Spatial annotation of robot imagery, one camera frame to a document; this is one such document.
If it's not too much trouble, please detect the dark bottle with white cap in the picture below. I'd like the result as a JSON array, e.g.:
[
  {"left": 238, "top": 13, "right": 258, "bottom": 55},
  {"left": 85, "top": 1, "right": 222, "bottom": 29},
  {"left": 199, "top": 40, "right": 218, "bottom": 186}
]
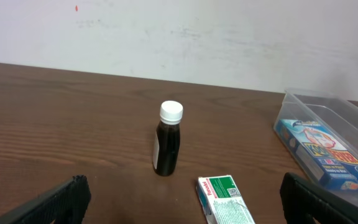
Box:
[{"left": 152, "top": 100, "right": 183, "bottom": 176}]

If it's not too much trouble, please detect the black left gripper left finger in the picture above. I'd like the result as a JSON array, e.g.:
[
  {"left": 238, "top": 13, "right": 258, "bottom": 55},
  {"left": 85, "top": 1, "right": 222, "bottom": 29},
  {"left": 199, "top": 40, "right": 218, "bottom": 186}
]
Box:
[{"left": 0, "top": 175, "right": 91, "bottom": 224}]

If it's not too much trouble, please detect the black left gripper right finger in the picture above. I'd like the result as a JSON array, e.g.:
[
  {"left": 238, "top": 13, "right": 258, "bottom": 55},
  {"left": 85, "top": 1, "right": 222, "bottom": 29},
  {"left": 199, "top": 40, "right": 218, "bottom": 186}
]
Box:
[{"left": 280, "top": 172, "right": 358, "bottom": 224}]

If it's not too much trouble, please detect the blue Kool Fever box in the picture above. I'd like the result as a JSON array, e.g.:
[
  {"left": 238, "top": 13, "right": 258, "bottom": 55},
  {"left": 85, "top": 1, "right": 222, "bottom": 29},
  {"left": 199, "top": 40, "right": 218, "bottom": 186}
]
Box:
[{"left": 275, "top": 119, "right": 358, "bottom": 190}]

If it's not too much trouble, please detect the clear plastic container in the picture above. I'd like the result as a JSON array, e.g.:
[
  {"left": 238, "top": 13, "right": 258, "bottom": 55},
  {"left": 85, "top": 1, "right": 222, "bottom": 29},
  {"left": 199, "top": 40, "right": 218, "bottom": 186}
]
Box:
[{"left": 273, "top": 88, "right": 358, "bottom": 207}]

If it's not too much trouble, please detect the white and green medicine box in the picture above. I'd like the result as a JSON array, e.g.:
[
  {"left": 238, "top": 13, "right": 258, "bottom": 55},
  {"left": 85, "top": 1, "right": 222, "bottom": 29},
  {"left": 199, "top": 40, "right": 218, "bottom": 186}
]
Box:
[{"left": 196, "top": 175, "right": 255, "bottom": 224}]

